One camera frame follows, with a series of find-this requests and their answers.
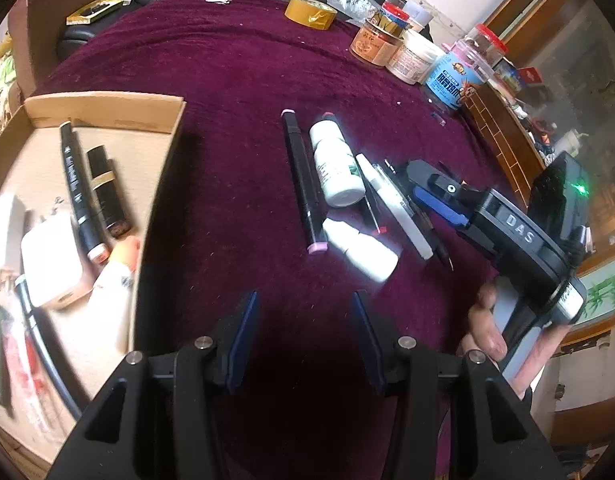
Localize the white glue bottle orange cap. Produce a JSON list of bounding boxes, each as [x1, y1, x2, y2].
[[85, 235, 141, 353]]

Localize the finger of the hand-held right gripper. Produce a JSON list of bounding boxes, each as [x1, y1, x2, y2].
[[412, 186, 495, 255], [405, 159, 483, 203]]

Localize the brown lipstick gold band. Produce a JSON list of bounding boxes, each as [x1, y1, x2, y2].
[[86, 145, 133, 238]]

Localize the thin pen red tip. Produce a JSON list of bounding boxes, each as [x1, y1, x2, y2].
[[360, 170, 388, 236]]

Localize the cardboard box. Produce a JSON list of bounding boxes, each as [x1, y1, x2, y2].
[[0, 91, 188, 466]]

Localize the person's right hand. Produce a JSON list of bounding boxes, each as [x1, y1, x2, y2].
[[457, 284, 555, 398]]

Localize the gold black box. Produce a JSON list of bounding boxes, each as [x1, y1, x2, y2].
[[66, 0, 122, 26]]

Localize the white charger block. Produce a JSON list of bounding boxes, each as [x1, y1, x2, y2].
[[20, 210, 93, 311], [0, 192, 28, 273]]

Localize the white pump bottle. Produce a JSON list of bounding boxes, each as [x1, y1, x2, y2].
[[557, 129, 588, 158]]

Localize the white medicine bottle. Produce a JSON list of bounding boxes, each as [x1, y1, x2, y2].
[[308, 112, 367, 208]]

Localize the clear jar red lid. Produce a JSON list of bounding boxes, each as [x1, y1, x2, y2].
[[462, 22, 509, 73]]

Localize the black marker pink caps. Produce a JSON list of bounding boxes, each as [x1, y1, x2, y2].
[[282, 109, 328, 256]]

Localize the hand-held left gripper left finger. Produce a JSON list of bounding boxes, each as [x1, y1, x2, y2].
[[46, 290, 261, 480]]

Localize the small white dropper bottle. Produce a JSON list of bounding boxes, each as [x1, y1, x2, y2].
[[321, 217, 401, 283]]

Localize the white plastic jar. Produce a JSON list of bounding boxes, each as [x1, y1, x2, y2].
[[386, 30, 445, 86]]

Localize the black marker white cap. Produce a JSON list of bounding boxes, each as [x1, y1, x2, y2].
[[59, 121, 111, 263]]

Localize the green bamboo picture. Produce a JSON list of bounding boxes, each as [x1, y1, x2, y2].
[[575, 265, 615, 321]]

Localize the red white tube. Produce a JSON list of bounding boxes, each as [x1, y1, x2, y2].
[[0, 305, 58, 431]]

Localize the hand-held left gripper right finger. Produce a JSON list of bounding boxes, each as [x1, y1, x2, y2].
[[351, 290, 571, 480]]

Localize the maroon velvet tablecloth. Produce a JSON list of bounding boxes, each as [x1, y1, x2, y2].
[[30, 0, 543, 480]]

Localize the silver foil bag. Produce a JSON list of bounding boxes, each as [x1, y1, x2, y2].
[[327, 0, 388, 23]]

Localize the white pen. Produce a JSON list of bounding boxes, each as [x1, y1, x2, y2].
[[355, 154, 434, 261]]

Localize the black marker blue tip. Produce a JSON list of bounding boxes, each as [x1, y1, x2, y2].
[[14, 275, 83, 418]]

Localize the wooden tiled cabinet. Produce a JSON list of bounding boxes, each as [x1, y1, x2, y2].
[[460, 0, 615, 361]]

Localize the yellow tape roll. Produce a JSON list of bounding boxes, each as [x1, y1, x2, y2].
[[285, 0, 339, 31]]

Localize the orange label jar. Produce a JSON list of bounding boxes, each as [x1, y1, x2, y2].
[[350, 17, 405, 68]]

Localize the small red lid jar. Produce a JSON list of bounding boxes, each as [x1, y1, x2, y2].
[[372, 1, 411, 36]]

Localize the green printed packets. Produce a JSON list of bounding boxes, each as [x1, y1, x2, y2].
[[0, 35, 23, 133]]

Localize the blue label jar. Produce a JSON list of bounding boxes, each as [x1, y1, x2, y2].
[[422, 40, 488, 111]]

